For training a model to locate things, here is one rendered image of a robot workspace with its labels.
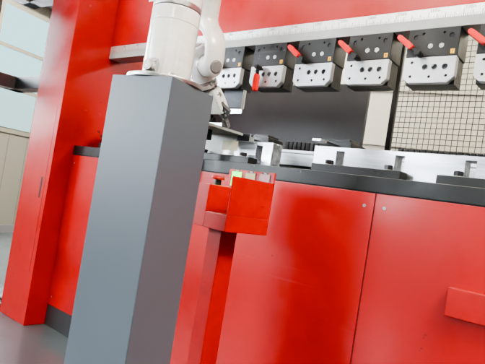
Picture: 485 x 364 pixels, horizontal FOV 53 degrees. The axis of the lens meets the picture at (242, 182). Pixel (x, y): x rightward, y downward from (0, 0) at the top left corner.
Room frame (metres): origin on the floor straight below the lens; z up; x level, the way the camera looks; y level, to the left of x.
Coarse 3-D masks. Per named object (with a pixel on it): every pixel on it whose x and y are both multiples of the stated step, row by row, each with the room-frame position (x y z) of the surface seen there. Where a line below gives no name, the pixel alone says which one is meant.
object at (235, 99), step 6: (228, 90) 1.94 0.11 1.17; (234, 90) 1.92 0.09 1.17; (240, 90) 1.90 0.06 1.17; (228, 96) 1.94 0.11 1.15; (234, 96) 1.92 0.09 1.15; (240, 96) 1.90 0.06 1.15; (228, 102) 1.94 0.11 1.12; (234, 102) 1.92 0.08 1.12; (240, 102) 1.89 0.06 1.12; (234, 108) 1.92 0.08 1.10; (240, 108) 1.90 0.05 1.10
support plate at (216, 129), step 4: (212, 124) 1.72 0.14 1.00; (212, 128) 1.78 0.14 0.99; (216, 128) 1.76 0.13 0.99; (220, 128) 1.76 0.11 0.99; (224, 128) 1.78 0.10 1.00; (212, 132) 1.91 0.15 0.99; (216, 132) 1.89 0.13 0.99; (220, 132) 1.87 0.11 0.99; (224, 132) 1.84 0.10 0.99; (228, 132) 1.83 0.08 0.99; (232, 132) 1.81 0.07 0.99; (236, 132) 1.83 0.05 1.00
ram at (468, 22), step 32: (128, 0) 2.38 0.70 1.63; (224, 0) 1.96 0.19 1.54; (256, 0) 1.86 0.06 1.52; (288, 0) 1.76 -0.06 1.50; (320, 0) 1.67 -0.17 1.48; (352, 0) 1.59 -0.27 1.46; (384, 0) 1.52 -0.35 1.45; (416, 0) 1.45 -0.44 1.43; (448, 0) 1.39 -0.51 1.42; (480, 0) 1.34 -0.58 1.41; (128, 32) 2.35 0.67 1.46; (224, 32) 1.95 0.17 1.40; (320, 32) 1.66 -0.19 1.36; (352, 32) 1.58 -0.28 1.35; (384, 32) 1.51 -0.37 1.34
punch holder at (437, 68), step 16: (416, 32) 1.44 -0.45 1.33; (432, 32) 1.41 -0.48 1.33; (448, 32) 1.38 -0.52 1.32; (464, 32) 1.39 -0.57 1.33; (416, 48) 1.44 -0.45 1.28; (432, 48) 1.41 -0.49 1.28; (448, 48) 1.38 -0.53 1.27; (464, 48) 1.40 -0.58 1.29; (416, 64) 1.43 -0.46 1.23; (432, 64) 1.40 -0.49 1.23; (448, 64) 1.37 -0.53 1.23; (416, 80) 1.42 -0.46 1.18; (432, 80) 1.39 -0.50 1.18; (448, 80) 1.37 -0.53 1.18
